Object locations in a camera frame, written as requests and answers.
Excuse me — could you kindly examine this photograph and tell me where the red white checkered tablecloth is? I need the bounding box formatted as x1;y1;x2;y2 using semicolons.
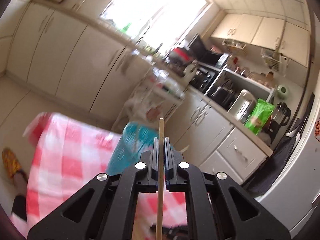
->
10;112;188;240

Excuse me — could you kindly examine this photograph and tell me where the silver toaster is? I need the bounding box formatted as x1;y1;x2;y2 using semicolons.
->
228;89;257;124

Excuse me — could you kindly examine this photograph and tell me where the white utility cart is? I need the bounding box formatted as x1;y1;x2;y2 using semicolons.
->
112;67;185;133

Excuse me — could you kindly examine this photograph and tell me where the silver refrigerator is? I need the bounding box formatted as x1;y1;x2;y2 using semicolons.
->
256;91;319;237

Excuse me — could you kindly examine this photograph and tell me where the black glass coffee pot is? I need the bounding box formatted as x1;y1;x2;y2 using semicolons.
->
267;102;291;142

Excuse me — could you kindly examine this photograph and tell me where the green snack bag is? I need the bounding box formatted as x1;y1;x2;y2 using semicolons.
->
245;99;275;135

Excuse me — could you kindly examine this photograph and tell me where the yellow patterned slipper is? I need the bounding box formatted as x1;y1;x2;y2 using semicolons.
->
2;147;23;179

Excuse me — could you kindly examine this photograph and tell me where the teal perforated bucket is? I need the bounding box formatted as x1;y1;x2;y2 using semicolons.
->
106;122;158;176

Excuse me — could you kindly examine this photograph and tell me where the wooden chopstick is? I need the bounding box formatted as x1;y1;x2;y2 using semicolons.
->
156;118;164;240

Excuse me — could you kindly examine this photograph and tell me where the black stovetop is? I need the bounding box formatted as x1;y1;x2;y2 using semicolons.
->
189;64;220;94

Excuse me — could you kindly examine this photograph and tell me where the green round teapot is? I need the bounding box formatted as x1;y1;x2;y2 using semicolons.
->
276;85;290;100

